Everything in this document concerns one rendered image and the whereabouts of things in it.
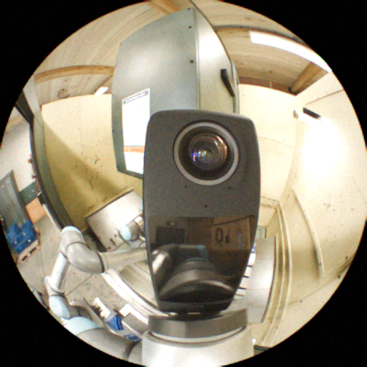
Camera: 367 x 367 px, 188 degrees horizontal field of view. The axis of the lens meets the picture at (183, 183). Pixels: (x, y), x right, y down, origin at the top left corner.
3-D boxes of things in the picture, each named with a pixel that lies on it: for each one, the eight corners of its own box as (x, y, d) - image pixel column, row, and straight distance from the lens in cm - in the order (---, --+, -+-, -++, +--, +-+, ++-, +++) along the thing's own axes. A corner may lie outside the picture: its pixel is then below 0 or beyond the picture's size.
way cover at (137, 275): (203, 325, 114) (206, 328, 99) (118, 274, 132) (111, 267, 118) (219, 298, 116) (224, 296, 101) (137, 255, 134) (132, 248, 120)
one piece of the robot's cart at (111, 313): (87, 334, 113) (79, 333, 107) (76, 320, 117) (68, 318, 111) (117, 313, 94) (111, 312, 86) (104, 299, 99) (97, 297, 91)
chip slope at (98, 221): (119, 263, 136) (108, 250, 115) (93, 231, 182) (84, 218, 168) (168, 217, 164) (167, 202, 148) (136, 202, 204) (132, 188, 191)
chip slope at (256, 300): (246, 322, 126) (262, 322, 103) (170, 301, 113) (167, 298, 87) (265, 249, 156) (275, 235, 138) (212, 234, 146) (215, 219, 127)
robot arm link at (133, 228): (121, 237, 76) (116, 227, 70) (135, 227, 78) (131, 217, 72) (129, 244, 71) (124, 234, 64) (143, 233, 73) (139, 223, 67)
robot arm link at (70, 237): (49, 303, 88) (72, 238, 50) (43, 282, 96) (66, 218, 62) (66, 306, 92) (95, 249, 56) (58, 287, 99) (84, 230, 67)
